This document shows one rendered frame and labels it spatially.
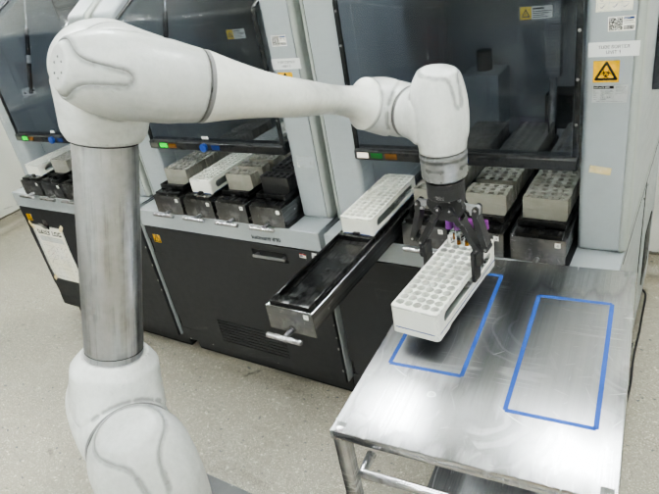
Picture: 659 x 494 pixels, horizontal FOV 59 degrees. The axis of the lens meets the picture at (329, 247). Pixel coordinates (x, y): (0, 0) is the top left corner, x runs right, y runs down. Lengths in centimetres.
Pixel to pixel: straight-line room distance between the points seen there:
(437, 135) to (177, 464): 69
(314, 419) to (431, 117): 144
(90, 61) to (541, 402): 85
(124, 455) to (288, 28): 121
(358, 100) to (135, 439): 70
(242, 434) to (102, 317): 132
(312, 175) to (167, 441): 112
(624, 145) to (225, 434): 164
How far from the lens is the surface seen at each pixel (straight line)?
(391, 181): 179
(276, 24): 176
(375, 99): 115
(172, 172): 227
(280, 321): 143
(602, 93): 147
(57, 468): 252
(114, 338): 105
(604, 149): 152
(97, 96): 78
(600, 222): 160
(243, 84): 84
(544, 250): 156
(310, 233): 186
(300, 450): 217
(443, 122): 107
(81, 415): 111
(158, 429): 95
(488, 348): 118
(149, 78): 77
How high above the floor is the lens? 158
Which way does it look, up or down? 29 degrees down
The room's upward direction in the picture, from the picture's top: 11 degrees counter-clockwise
